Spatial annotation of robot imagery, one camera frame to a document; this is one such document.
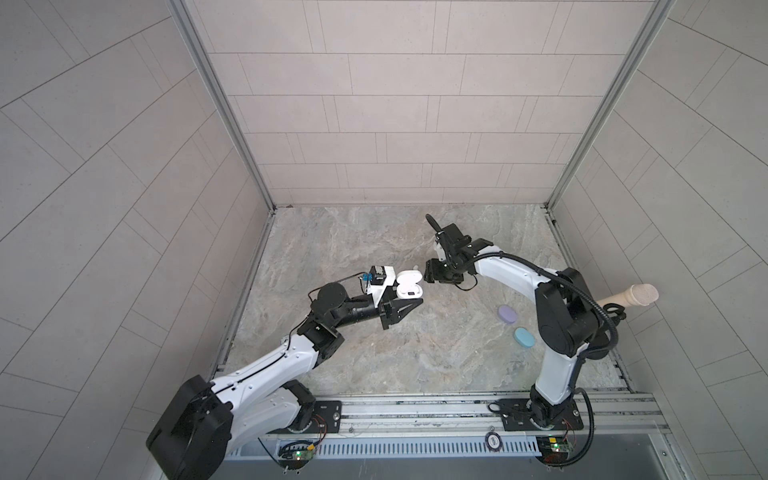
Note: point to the white earbud charging case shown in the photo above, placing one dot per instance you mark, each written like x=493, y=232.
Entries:
x=408, y=284

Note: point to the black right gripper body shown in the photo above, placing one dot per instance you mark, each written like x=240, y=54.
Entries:
x=443, y=271

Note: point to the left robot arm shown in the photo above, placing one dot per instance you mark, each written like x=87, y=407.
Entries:
x=208, y=419

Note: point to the beige wooden handle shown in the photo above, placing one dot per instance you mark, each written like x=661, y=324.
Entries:
x=638, y=295

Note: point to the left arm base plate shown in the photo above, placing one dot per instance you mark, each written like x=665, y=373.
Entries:
x=325, y=418

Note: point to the aluminium corner frame post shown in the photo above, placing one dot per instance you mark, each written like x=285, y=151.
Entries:
x=637, y=51
x=181, y=15

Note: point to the light blue earbud charging case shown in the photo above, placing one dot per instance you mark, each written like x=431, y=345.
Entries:
x=524, y=337

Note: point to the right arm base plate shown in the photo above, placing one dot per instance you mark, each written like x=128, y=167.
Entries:
x=518, y=414

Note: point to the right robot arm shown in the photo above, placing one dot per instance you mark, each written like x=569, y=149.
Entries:
x=573, y=326

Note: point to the green circuit board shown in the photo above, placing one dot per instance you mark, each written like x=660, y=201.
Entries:
x=295, y=455
x=553, y=449

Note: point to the aluminium corner frame post right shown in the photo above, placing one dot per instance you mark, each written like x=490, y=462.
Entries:
x=637, y=51

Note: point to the left green circuit board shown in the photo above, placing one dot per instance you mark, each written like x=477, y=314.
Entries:
x=295, y=455

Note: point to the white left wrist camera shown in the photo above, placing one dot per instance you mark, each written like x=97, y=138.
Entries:
x=377, y=281

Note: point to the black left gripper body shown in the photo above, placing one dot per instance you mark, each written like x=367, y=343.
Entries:
x=358, y=315

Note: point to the purple earbud charging case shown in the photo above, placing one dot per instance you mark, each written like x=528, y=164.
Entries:
x=507, y=314

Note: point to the right green circuit board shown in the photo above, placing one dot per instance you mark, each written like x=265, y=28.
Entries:
x=553, y=449

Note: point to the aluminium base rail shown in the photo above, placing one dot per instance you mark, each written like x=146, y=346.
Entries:
x=616, y=411

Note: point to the aluminium corner frame post left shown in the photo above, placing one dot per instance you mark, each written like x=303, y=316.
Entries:
x=181, y=15

